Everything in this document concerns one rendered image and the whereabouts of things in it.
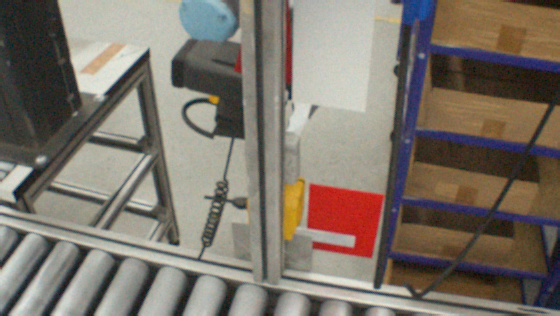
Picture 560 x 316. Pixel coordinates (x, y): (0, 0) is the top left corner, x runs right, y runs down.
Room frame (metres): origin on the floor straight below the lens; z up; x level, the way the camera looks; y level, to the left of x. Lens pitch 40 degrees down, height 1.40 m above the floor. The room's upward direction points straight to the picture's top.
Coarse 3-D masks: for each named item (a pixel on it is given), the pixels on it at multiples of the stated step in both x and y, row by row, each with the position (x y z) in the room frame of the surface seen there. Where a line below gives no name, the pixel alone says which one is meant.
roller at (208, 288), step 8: (200, 280) 0.49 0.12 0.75; (208, 280) 0.49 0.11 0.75; (216, 280) 0.49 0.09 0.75; (200, 288) 0.48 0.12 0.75; (208, 288) 0.47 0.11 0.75; (216, 288) 0.48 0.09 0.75; (224, 288) 0.49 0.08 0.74; (192, 296) 0.46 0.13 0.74; (200, 296) 0.46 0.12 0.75; (208, 296) 0.46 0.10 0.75; (216, 296) 0.47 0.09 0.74; (224, 296) 0.48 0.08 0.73; (192, 304) 0.45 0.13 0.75; (200, 304) 0.45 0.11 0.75; (208, 304) 0.45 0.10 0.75; (216, 304) 0.45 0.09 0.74; (184, 312) 0.44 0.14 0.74; (192, 312) 0.43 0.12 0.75; (200, 312) 0.43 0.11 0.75; (208, 312) 0.43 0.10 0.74; (216, 312) 0.44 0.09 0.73
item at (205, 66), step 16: (192, 48) 0.58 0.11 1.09; (208, 48) 0.58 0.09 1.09; (224, 48) 0.57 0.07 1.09; (176, 64) 0.55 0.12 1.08; (192, 64) 0.55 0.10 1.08; (208, 64) 0.55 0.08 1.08; (224, 64) 0.55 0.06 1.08; (176, 80) 0.55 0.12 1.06; (192, 80) 0.55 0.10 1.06; (208, 80) 0.54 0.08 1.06; (224, 80) 0.54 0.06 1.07; (240, 80) 0.53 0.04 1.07; (208, 96) 0.57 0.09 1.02; (224, 96) 0.54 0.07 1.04; (240, 96) 0.53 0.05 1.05; (224, 112) 0.55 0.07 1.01; (240, 112) 0.55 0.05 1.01
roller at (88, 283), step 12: (96, 252) 0.54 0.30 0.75; (84, 264) 0.51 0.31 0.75; (96, 264) 0.51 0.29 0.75; (108, 264) 0.52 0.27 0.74; (84, 276) 0.49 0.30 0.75; (96, 276) 0.49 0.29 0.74; (108, 276) 0.51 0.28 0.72; (72, 288) 0.46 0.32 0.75; (84, 288) 0.47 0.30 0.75; (96, 288) 0.48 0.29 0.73; (60, 300) 0.44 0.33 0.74; (72, 300) 0.44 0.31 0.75; (84, 300) 0.45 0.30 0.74; (96, 300) 0.47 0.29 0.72; (60, 312) 0.42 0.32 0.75; (72, 312) 0.42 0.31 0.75; (84, 312) 0.43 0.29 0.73
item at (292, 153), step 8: (288, 136) 0.54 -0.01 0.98; (296, 136) 0.54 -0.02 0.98; (288, 144) 0.52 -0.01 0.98; (296, 144) 0.52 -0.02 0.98; (288, 152) 0.52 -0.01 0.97; (296, 152) 0.52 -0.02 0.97; (288, 160) 0.52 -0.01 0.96; (296, 160) 0.52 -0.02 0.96; (288, 168) 0.52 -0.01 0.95; (296, 168) 0.52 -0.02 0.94; (288, 176) 0.52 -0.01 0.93; (296, 176) 0.52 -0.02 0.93
